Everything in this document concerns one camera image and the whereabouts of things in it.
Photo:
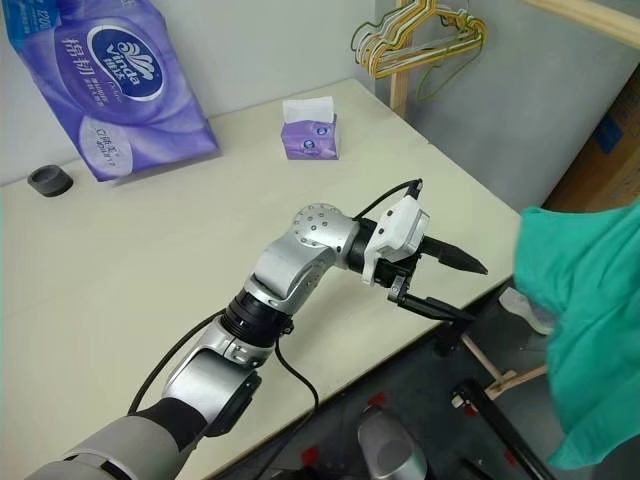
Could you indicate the black round cap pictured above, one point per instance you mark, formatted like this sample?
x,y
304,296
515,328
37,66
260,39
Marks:
x,y
50,181

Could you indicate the black table clamp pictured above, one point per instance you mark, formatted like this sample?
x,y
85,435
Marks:
x,y
452,332

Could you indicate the wooden rack foot beam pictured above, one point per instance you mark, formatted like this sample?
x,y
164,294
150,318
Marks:
x,y
492,370

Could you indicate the grey rounded shape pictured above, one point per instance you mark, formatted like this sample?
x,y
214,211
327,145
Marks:
x,y
392,445

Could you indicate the purple tissue multipack bag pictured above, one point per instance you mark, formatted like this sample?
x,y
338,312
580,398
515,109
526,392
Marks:
x,y
125,125

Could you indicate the small purple tissue box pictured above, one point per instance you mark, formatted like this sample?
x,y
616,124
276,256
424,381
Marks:
x,y
310,145

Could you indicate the green shorts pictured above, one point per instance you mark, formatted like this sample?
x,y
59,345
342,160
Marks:
x,y
590,300

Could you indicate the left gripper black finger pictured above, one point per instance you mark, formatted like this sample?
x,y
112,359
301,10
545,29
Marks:
x,y
452,257
437,307

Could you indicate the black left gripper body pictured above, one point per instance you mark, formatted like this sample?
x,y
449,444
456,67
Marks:
x,y
402,272

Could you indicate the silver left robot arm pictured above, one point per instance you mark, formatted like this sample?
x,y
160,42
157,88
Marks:
x,y
300,260

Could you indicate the wooden clothes rack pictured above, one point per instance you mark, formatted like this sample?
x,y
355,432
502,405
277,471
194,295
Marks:
x,y
402,90

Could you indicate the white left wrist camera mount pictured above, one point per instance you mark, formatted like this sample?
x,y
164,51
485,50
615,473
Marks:
x,y
400,225

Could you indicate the black metal stand bar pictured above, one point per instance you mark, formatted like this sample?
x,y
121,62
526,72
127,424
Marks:
x,y
500,420

